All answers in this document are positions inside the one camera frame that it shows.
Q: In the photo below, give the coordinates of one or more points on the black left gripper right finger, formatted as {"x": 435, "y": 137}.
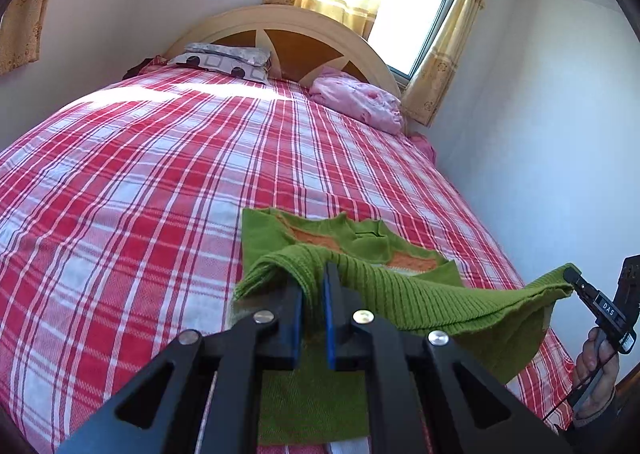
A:
{"x": 425, "y": 394}

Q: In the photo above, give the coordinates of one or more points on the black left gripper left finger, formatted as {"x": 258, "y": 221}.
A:
{"x": 201, "y": 393}

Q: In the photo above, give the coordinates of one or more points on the green knitted sweater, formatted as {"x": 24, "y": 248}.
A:
{"x": 416, "y": 289}

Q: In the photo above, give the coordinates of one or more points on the right hand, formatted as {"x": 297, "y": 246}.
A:
{"x": 598, "y": 357}

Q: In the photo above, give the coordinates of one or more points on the red white plaid bedsheet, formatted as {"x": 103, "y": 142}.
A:
{"x": 121, "y": 214}

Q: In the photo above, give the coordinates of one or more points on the pink cloth beside bed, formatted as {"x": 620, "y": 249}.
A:
{"x": 425, "y": 146}

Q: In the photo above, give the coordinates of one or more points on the yellow curtain right of headboard window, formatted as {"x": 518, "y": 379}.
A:
{"x": 429, "y": 85}

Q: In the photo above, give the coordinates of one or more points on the pink pillow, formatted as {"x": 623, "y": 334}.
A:
{"x": 358, "y": 100}

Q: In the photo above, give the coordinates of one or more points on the grey patterned pillow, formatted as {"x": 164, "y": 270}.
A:
{"x": 247, "y": 63}

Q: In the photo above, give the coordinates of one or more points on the cream wooden headboard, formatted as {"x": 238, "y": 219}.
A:
{"x": 301, "y": 43}

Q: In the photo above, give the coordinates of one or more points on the yellow side window curtain near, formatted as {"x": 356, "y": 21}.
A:
{"x": 25, "y": 13}

